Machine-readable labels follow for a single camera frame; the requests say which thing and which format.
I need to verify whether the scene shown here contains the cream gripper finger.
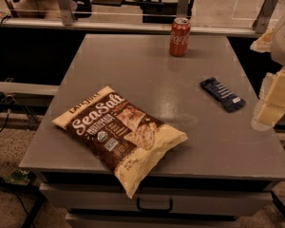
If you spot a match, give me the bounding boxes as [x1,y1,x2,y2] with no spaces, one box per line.
[251,100,284,131]
[259,66,285,109]

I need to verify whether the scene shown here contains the dark blue rxbar wrapper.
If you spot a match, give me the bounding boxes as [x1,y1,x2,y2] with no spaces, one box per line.
[199,77,246,113]

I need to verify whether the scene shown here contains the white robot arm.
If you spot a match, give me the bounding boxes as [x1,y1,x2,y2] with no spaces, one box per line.
[250,14,285,131]

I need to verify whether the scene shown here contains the brown sea salt chip bag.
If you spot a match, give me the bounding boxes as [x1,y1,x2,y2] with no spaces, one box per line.
[53,86,187,198]

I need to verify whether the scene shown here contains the red coca-cola can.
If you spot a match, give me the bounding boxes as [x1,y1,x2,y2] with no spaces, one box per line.
[169,17,191,56]

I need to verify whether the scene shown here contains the grey cabinet drawer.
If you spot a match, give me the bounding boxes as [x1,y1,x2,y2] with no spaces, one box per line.
[40,183,272,217]

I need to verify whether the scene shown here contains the green packet on floor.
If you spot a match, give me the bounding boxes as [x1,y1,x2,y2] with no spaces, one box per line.
[3,169,30,186]

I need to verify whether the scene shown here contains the grey metal rail frame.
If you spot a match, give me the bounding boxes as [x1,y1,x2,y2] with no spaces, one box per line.
[4,0,279,37]

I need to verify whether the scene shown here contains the black drawer handle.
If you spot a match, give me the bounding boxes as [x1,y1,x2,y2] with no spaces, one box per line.
[136,198,174,213]

